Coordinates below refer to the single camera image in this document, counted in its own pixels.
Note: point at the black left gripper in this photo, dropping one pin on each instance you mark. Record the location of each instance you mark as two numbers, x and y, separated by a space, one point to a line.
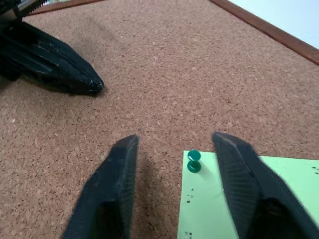
10 12

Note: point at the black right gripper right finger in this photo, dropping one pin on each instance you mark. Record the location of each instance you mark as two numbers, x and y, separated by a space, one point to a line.
251 189

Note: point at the cork board with wooden frame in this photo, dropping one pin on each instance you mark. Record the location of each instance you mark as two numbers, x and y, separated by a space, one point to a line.
174 74

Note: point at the green paper note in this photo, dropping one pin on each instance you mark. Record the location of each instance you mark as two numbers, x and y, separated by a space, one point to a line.
204 211

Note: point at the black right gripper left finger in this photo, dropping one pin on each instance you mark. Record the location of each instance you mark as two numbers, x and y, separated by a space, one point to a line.
113 189

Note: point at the green pushpin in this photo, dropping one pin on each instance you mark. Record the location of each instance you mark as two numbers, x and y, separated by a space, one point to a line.
194 163

